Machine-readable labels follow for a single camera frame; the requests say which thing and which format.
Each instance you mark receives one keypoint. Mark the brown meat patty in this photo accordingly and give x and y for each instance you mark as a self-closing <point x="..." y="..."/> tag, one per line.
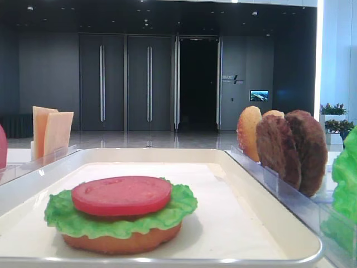
<point x="276" y="149"/>
<point x="312" y="150"/>

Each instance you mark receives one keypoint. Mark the front bread slice in rack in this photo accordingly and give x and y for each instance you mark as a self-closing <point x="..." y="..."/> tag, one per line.
<point x="246" y="131"/>

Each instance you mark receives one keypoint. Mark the bread slice in rack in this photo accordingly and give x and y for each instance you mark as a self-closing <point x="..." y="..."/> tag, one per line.
<point x="246" y="131"/>
<point x="273" y="113"/>

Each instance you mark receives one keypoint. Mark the red tomato slice on lettuce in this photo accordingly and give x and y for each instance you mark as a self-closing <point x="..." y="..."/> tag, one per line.
<point x="122" y="196"/>

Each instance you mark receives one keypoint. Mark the rear bread slice in rack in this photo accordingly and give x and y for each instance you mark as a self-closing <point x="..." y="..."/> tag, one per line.
<point x="273" y="113"/>

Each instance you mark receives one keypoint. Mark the right pale cheese slice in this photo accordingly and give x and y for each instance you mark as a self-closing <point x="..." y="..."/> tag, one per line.
<point x="57" y="132"/>

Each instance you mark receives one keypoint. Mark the pale cheese slice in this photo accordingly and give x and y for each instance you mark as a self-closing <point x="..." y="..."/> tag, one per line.
<point x="57" y="132"/>
<point x="40" y="115"/>

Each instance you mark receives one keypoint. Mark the bottom bread bun slice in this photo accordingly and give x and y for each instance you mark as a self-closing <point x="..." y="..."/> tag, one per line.
<point x="137" y="243"/>

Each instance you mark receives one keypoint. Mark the left pale cheese slice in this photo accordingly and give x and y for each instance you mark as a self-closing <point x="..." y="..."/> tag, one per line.
<point x="40" y="115"/>

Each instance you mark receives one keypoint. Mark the green lettuce leaf on bun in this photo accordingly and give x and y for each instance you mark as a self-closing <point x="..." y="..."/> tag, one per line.
<point x="61" y="214"/>

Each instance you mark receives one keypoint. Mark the red tomato slice in rack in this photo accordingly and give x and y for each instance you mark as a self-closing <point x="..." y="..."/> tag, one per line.
<point x="3" y="148"/>

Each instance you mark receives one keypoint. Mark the green lettuce leaf in rack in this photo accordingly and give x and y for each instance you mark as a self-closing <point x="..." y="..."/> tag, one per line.
<point x="344" y="196"/>

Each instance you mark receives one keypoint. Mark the middle dark double door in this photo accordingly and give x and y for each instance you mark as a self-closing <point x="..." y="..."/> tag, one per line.
<point x="149" y="83"/>

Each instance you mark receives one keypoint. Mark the dark double door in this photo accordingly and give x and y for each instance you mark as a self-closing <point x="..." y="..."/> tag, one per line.
<point x="149" y="83"/>
<point x="102" y="82"/>

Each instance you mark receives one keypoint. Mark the left dark double door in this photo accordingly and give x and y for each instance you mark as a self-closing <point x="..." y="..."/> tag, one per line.
<point x="102" y="82"/>

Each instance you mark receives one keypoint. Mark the white rectangular serving tray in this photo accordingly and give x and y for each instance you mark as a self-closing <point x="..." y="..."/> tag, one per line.
<point x="302" y="247"/>

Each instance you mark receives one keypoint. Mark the lower flower planter box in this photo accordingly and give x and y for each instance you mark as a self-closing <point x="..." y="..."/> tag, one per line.
<point x="336" y="131"/>

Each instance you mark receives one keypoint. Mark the flower planter box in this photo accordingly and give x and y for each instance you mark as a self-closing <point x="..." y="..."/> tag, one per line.
<point x="336" y="131"/>
<point x="332" y="112"/>

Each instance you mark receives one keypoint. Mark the upper flower planter box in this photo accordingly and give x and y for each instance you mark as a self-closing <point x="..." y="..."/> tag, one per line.
<point x="332" y="112"/>

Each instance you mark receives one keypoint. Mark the clear acrylic left rack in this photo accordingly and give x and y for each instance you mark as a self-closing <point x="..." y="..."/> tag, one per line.
<point x="21" y="161"/>

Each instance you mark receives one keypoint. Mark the clear acrylic rack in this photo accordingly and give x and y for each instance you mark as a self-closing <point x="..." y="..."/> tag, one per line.
<point x="21" y="161"/>
<point x="311" y="211"/>

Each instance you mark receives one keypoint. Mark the clear acrylic right rack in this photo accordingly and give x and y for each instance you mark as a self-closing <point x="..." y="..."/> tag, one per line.
<point x="311" y="211"/>

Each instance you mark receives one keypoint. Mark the small wall display screen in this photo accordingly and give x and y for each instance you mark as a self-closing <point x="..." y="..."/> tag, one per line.
<point x="259" y="95"/>

